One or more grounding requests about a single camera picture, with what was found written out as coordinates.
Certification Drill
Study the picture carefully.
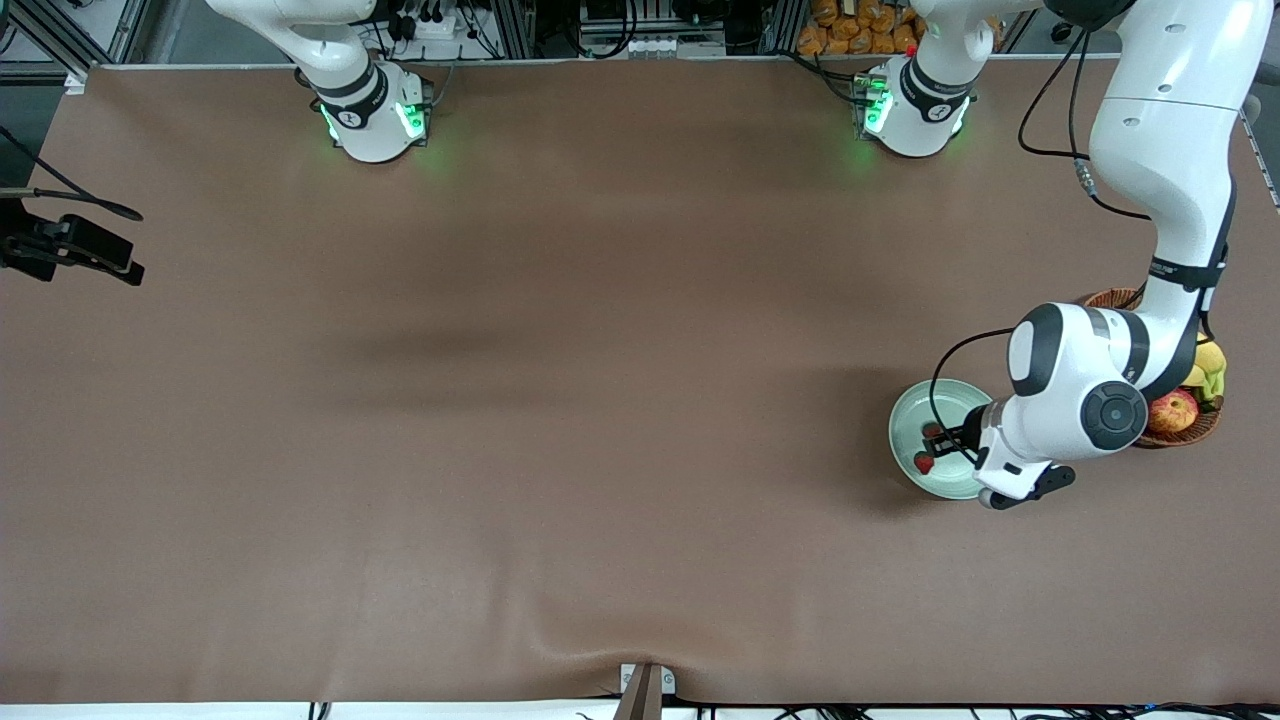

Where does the red yellow apple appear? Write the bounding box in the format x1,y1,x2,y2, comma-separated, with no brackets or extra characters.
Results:
1148,388,1200,434

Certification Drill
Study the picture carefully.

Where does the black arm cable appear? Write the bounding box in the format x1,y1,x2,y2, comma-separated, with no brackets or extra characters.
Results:
928,20,1151,466
0,125,144,221

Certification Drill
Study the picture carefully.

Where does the aluminium frame strut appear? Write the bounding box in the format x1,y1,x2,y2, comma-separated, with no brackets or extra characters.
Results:
18,0,93,96

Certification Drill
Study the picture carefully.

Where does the white connector strip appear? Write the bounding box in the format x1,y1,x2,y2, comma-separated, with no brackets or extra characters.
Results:
628,36,728,58

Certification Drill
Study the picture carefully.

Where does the aluminium side rail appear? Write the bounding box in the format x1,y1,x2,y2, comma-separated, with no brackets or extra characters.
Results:
1240,95,1280,211

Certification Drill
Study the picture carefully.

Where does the brown wicker basket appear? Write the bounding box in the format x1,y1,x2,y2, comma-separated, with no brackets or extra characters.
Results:
1083,288,1224,449

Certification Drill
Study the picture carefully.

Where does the white power strip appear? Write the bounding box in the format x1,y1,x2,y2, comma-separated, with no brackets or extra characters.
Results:
395,8,459,43

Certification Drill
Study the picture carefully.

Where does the light green round plate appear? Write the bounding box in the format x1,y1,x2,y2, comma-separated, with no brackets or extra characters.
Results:
888,378,1001,501

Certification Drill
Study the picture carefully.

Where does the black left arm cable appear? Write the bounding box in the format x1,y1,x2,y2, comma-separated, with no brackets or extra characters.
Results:
928,20,1151,466

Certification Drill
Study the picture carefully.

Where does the aluminium frame post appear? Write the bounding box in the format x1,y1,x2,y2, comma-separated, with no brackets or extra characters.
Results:
490,0,538,59

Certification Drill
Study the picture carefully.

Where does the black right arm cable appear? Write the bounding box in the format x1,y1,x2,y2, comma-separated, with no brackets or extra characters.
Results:
0,125,144,221

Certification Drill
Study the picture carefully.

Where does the grey metal mount bracket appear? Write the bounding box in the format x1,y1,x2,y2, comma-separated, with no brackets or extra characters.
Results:
615,663,677,720

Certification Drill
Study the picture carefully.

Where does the brown table cover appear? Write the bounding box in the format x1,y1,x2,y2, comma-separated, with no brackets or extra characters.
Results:
0,55,1280,706

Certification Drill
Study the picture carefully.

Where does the pile of orange objects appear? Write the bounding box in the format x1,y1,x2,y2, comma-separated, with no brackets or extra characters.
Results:
797,0,926,56

